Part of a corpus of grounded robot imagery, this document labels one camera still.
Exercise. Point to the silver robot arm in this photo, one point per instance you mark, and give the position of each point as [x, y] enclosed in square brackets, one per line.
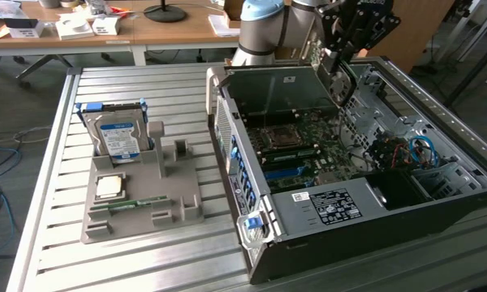
[259, 33]

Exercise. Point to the grey chipset heatsink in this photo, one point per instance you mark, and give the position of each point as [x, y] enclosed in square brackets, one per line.
[328, 179]

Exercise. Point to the hard disk in blue caddy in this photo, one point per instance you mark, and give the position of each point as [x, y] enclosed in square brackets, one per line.
[117, 137]

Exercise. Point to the black plastic cover box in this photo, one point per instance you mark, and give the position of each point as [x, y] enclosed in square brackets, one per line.
[398, 188]

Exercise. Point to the silver CPU chip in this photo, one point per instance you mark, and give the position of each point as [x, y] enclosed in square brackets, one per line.
[108, 186]

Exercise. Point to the blue expansion slot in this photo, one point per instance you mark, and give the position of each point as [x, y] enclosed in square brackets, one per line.
[286, 173]

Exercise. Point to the black round lamp base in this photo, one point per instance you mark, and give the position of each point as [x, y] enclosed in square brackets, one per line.
[164, 15]

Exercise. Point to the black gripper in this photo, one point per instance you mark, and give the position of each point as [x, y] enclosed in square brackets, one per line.
[360, 27]

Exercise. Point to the open black PC case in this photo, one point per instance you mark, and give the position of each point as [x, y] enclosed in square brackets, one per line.
[348, 252]

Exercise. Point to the grey power supply unit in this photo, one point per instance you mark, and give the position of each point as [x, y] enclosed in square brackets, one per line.
[300, 219]

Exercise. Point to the green motherboard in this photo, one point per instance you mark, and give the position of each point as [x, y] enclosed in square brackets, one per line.
[332, 158]

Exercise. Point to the wooden cabinet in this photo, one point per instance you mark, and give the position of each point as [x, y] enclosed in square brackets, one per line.
[422, 30]

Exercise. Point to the metal disk bay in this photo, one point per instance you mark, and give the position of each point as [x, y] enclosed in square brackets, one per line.
[450, 179]

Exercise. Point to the blue case latch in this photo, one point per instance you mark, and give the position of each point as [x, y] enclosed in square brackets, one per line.
[254, 222]

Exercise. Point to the red and white packet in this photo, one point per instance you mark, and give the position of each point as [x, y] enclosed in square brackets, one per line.
[121, 12]

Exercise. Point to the small white carton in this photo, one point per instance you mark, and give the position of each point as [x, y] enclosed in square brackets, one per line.
[105, 29]

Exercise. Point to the white paper stack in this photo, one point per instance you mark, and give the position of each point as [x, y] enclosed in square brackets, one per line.
[223, 27]

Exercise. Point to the white box with tape roll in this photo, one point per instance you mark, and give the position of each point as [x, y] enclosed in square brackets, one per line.
[71, 33]

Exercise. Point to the perforated metal drive cage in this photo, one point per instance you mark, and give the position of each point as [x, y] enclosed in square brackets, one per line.
[360, 121]

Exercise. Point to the grey cup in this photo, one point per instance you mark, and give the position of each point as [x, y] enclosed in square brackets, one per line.
[48, 3]

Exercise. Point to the dark metal frame post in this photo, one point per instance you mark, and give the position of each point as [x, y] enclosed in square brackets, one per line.
[475, 67]

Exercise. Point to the black graphics card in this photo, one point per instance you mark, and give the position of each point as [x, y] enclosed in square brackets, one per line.
[340, 85]

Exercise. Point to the clear plastic bag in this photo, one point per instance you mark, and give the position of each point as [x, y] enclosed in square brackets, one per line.
[4, 9]

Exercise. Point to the green RAM stick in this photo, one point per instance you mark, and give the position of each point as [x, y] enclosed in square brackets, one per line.
[145, 201]

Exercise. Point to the black and white box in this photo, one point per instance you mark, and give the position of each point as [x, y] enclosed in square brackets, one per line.
[24, 32]

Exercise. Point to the brown cardboard box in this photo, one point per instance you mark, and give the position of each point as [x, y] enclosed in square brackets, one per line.
[231, 9]

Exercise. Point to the wooden desk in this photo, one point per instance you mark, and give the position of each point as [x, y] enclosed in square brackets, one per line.
[179, 33]
[32, 42]

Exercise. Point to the grey plastic parts rack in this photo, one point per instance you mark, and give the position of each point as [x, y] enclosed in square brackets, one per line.
[145, 182]

